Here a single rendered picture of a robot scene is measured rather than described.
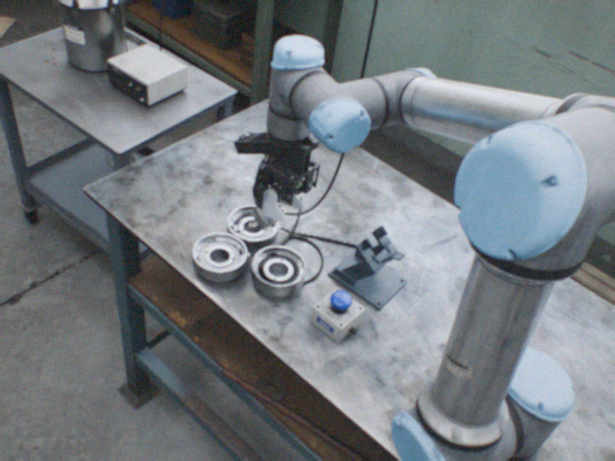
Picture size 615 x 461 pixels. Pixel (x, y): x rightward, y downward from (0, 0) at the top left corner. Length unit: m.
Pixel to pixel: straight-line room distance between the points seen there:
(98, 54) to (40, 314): 0.86
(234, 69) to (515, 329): 2.39
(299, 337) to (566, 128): 0.70
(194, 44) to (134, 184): 1.75
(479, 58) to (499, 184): 2.13
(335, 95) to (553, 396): 0.51
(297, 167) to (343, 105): 0.20
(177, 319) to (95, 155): 1.12
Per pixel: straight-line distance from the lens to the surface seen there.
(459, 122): 0.85
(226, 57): 3.03
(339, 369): 1.14
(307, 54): 0.95
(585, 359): 1.33
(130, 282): 1.58
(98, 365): 2.11
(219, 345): 1.45
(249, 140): 1.11
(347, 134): 0.89
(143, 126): 1.82
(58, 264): 2.39
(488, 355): 0.73
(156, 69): 1.91
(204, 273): 1.21
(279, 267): 1.25
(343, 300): 1.14
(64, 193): 2.34
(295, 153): 1.04
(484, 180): 0.60
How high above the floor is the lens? 1.73
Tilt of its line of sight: 44 degrees down
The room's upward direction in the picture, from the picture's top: 10 degrees clockwise
